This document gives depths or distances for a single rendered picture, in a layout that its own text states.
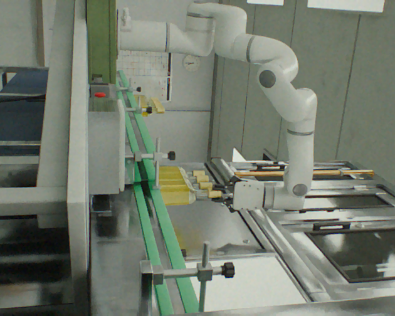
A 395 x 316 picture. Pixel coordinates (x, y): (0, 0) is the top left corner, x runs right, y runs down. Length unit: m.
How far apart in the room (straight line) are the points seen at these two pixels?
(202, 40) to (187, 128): 6.26
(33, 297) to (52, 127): 0.48
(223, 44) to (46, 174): 0.74
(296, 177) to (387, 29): 2.21
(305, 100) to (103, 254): 0.71
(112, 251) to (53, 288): 0.31
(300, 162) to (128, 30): 0.67
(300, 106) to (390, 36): 2.18
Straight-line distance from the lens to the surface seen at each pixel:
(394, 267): 1.67
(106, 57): 1.46
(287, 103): 1.36
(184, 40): 1.52
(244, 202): 1.55
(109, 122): 1.18
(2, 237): 1.63
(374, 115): 3.56
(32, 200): 0.93
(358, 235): 1.83
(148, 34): 1.51
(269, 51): 1.46
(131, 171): 1.43
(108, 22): 1.40
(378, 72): 3.56
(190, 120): 7.72
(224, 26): 1.47
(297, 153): 1.45
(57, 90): 1.20
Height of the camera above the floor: 0.76
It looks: 13 degrees up
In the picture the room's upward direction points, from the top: 89 degrees clockwise
